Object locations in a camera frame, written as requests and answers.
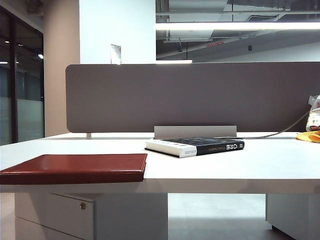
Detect red leather-bound book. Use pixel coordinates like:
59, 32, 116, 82
0, 153, 148, 185

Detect black hardcover book white pages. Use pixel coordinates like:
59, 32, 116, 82
144, 136, 245, 159

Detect grey fabric desk partition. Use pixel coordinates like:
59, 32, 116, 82
65, 61, 320, 133

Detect short ceiling light strip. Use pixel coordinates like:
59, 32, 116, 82
156, 59, 193, 64

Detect long ceiling light strip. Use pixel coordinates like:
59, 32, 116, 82
155, 21, 320, 31

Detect dark framed glass partition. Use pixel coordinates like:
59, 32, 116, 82
0, 6, 46, 146

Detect white drawer cabinet with lock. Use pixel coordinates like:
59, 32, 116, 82
14, 192, 168, 240

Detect yellow cloth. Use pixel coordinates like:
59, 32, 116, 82
295, 130, 320, 143

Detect white plastic snack bag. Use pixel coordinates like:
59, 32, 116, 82
306, 94, 320, 133

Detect plain white cabinet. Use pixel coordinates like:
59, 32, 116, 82
265, 193, 320, 240

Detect metal wall plate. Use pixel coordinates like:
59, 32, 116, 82
110, 43, 123, 65

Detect grey power cable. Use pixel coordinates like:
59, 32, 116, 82
237, 111, 312, 139

